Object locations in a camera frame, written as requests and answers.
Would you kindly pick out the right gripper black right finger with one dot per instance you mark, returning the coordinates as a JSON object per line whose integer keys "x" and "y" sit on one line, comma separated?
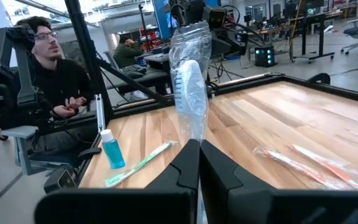
{"x": 244, "y": 202}

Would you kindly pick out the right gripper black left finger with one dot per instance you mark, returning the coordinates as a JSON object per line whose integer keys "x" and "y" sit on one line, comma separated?
{"x": 166, "y": 202}

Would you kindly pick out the green toothbrush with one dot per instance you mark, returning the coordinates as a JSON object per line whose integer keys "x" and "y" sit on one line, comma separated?
{"x": 141, "y": 162}

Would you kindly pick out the orange toothbrush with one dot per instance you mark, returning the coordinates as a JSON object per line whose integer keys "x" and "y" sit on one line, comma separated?
{"x": 303, "y": 169}

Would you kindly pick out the packaged toothbrushes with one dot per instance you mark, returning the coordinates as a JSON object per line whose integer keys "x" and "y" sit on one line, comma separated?
{"x": 331, "y": 165}

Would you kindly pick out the blue toothbrush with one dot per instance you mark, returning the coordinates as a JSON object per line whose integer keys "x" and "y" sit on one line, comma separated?
{"x": 190, "y": 93}

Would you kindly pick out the small blue mouthwash bottle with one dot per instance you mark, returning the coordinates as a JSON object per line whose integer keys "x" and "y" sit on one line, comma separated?
{"x": 113, "y": 154}

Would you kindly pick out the black table clamp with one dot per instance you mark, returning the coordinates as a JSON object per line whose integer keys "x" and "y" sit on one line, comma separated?
{"x": 89, "y": 152}

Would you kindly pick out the black computer with green lights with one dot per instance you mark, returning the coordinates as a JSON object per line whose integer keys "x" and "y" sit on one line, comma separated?
{"x": 264, "y": 57}

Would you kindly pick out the light grey stool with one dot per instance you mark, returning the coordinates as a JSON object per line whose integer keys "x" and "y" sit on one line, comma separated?
{"x": 20, "y": 131}

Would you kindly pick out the black standing desk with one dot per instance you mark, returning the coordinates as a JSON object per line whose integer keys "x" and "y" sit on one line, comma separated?
{"x": 322, "y": 37}

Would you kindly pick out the black table-level camera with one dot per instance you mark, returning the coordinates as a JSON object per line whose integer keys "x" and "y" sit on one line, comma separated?
{"x": 59, "y": 182}

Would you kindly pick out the silver metal bracket strip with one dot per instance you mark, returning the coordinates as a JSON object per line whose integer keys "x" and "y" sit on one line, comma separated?
{"x": 99, "y": 115}

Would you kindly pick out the black aluminium table frame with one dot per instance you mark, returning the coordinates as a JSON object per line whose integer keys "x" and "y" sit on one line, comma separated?
{"x": 85, "y": 46}

